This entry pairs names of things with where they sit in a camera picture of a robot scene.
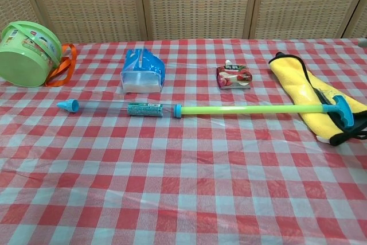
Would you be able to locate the green blue water squirter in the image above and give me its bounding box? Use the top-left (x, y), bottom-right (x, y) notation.
top-left (163, 95), bottom-right (356, 128)

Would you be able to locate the green tube with blue cap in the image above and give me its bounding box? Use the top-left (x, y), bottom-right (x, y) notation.
top-left (56, 98), bottom-right (183, 119)

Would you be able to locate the red white checkered tablecloth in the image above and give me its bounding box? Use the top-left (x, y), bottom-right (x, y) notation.
top-left (0, 37), bottom-right (367, 245)

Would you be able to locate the yellow black towel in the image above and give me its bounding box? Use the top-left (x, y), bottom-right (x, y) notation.
top-left (267, 51), bottom-right (367, 147)

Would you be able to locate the red drink pouch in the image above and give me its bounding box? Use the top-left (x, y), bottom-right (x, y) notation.
top-left (216, 59), bottom-right (255, 90)

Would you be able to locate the blue tissue pack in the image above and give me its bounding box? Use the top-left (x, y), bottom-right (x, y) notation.
top-left (120, 48), bottom-right (166, 94)

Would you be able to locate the green plastic bucket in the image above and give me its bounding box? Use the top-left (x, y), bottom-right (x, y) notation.
top-left (0, 21), bottom-right (63, 88)

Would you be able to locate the orange ribbon strap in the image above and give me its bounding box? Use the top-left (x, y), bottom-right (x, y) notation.
top-left (44, 43), bottom-right (77, 87)

